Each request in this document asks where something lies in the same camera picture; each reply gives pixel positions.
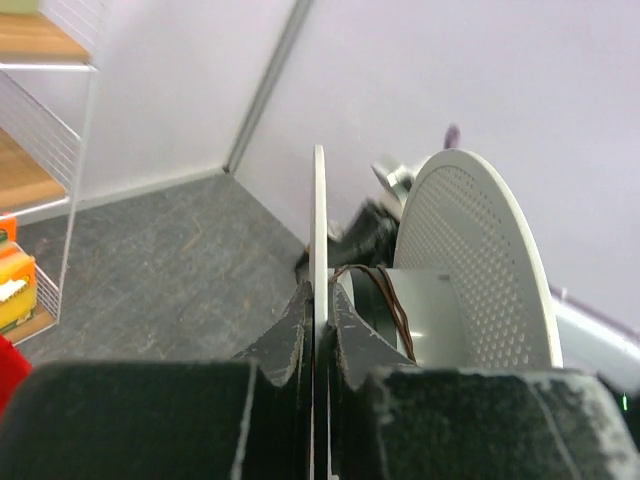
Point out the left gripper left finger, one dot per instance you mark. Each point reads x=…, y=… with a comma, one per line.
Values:
x=243, y=418

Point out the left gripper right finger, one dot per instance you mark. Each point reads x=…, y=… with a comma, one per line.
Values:
x=393, y=420

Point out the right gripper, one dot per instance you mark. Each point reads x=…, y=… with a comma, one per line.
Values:
x=370, y=239

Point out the white perforated spool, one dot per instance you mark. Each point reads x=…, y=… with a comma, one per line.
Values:
x=467, y=288

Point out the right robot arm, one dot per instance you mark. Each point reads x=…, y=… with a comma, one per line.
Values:
x=611, y=353

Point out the red compartment bin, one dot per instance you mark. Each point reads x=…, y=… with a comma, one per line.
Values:
x=14, y=369

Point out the orange yellow sponge box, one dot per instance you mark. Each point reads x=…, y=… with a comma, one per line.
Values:
x=18, y=278

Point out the white wire wooden shelf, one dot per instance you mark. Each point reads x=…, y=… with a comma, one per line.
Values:
x=43, y=155

